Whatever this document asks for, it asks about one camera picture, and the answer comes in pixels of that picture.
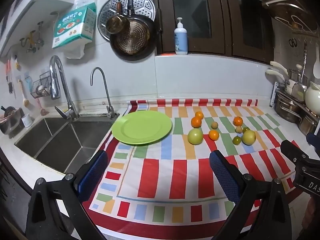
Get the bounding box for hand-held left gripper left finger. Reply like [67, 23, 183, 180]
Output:
[26, 150, 108, 240]

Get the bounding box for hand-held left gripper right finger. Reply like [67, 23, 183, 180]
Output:
[209, 150, 299, 240]

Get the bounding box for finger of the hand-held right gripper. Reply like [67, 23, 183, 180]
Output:
[306, 133, 320, 147]
[280, 140, 310, 165]

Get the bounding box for large yellow-green tomato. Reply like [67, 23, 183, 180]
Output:
[241, 129, 256, 146]

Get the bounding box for large green tomato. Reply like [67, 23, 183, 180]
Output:
[187, 128, 203, 145]

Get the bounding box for green plate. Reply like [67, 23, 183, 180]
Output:
[111, 111, 173, 145]

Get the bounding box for stainless steel pot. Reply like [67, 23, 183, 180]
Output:
[299, 116, 320, 137]
[274, 95, 304, 123]

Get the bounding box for white ceramic jug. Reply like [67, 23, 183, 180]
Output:
[305, 81, 320, 117]

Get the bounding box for stainless steel double sink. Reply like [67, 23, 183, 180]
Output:
[14, 116, 118, 174]

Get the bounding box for striped colourful tablecloth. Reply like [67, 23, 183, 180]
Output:
[82, 99, 308, 240]

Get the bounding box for white plastic spoon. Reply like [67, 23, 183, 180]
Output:
[313, 42, 320, 79]

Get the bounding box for thin chrome gooseneck faucet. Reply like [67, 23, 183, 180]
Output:
[90, 67, 120, 120]

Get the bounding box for metal ladle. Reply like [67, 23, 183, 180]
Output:
[301, 42, 308, 80]

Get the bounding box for pink plastic utensil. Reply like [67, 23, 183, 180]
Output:
[37, 99, 47, 115]

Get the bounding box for small white cup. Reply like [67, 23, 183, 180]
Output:
[21, 114, 33, 128]

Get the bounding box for dark wok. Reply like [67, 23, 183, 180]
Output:
[0, 106, 25, 137]

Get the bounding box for large chrome pull-down faucet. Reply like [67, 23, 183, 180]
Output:
[49, 55, 80, 121]

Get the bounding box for black frying pan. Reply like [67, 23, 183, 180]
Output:
[110, 0, 157, 61]

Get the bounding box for white pump soap bottle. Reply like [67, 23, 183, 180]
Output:
[174, 17, 188, 55]

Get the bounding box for green paper towel pack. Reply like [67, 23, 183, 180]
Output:
[52, 2, 97, 59]

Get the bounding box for small copper saucepan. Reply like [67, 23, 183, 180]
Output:
[106, 1, 130, 34]

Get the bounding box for round metal steamer plate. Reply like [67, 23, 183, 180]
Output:
[97, 0, 156, 42]

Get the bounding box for white handled knife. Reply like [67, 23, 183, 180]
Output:
[270, 61, 290, 85]
[265, 69, 288, 84]

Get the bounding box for wooden handled dish brush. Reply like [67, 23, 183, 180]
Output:
[19, 80, 30, 108]

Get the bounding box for black wire basket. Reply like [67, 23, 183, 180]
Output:
[30, 71, 54, 99]

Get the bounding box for black brush with red handle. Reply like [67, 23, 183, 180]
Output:
[6, 60, 15, 95]

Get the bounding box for yellow and metal wall hooks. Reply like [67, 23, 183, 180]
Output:
[20, 21, 45, 53]

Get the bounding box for dark wooden window frame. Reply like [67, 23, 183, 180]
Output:
[150, 0, 275, 64]

